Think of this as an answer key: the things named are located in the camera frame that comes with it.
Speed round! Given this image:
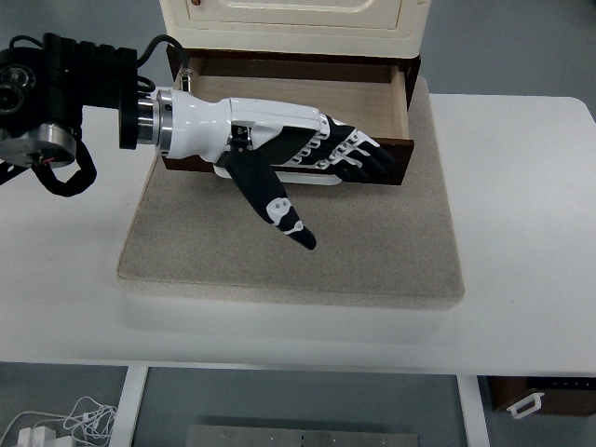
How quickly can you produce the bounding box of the white and black hand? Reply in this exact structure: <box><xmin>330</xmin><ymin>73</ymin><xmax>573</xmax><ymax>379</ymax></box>
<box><xmin>158</xmin><ymin>88</ymin><xmax>396</xmax><ymax>253</ymax></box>

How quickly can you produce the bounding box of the white drawer handle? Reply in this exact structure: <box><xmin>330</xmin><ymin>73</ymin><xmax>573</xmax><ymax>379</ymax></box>
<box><xmin>212</xmin><ymin>163</ymin><xmax>345</xmax><ymax>187</ymax></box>

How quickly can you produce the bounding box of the brown wooden drawer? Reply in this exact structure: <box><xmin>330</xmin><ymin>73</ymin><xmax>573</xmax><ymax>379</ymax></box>
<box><xmin>160</xmin><ymin>62</ymin><xmax>415</xmax><ymax>187</ymax></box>

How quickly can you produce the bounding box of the cream cabinet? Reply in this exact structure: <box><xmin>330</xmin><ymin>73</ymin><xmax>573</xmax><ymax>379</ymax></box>
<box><xmin>159</xmin><ymin>0</ymin><xmax>432</xmax><ymax>60</ymax></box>

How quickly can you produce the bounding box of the cream cabinet door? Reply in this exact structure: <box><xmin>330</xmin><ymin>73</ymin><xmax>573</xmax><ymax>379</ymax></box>
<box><xmin>185</xmin><ymin>0</ymin><xmax>402</xmax><ymax>30</ymax></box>

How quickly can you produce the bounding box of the grey square mat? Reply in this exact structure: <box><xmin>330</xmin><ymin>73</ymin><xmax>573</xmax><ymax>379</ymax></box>
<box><xmin>115</xmin><ymin>76</ymin><xmax>466</xmax><ymax>311</ymax></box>

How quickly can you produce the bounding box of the white table leg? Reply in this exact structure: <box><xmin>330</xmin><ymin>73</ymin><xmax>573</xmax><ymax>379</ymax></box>
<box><xmin>455</xmin><ymin>374</ymin><xmax>491</xmax><ymax>447</ymax></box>
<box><xmin>111</xmin><ymin>366</ymin><xmax>150</xmax><ymax>447</ymax></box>

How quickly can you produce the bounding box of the white power adapter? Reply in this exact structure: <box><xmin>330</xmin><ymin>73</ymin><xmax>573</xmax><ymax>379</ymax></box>
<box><xmin>17</xmin><ymin>426</ymin><xmax>58</xmax><ymax>447</ymax></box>

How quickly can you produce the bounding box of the brown wooden box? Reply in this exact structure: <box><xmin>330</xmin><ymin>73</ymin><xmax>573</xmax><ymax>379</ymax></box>
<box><xmin>486</xmin><ymin>375</ymin><xmax>596</xmax><ymax>417</ymax></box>

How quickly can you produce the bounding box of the white cable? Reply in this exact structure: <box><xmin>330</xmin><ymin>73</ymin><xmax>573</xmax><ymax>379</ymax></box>
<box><xmin>0</xmin><ymin>396</ymin><xmax>117</xmax><ymax>447</ymax></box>

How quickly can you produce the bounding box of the small white handle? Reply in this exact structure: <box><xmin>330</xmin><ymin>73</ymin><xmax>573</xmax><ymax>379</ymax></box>
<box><xmin>506</xmin><ymin>390</ymin><xmax>546</xmax><ymax>419</ymax></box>

